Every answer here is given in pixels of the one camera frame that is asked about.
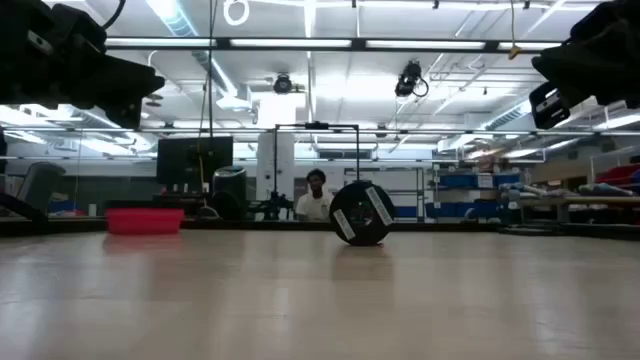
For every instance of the black monitor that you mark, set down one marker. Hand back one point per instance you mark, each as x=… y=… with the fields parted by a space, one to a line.
x=195 y=160

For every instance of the wooden workbench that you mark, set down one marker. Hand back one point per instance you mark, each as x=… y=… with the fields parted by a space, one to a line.
x=575 y=201

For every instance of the black dome ceiling camera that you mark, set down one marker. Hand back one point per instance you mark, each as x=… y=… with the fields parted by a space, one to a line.
x=282 y=84

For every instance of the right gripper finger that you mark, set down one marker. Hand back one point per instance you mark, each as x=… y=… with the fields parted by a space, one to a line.
x=555 y=67

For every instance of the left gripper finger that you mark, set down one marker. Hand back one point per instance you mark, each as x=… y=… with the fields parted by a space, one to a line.
x=125 y=85

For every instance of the blue storage bin shelf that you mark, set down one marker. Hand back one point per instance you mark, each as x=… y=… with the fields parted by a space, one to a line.
x=462 y=180

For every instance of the black overhead light beam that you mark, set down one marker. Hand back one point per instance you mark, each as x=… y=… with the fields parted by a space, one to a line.
x=357 y=44

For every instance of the black aluminium table frame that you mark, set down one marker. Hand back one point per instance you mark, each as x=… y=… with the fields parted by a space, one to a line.
x=300 y=226

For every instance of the person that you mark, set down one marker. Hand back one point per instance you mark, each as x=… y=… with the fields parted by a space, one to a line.
x=314 y=206

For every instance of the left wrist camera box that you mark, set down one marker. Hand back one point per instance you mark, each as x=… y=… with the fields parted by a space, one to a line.
x=127 y=115

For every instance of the grey office chair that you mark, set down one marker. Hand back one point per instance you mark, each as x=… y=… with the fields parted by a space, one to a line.
x=42 y=182

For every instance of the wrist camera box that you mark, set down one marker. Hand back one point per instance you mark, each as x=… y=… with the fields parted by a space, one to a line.
x=549 y=106
x=127 y=115

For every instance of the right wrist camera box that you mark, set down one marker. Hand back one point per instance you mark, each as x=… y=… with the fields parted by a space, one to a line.
x=549 y=106

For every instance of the red collapsible bin black rim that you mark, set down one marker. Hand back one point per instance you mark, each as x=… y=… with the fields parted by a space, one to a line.
x=145 y=221

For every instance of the black hanging pole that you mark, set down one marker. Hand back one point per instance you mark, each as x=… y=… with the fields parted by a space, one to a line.
x=210 y=75

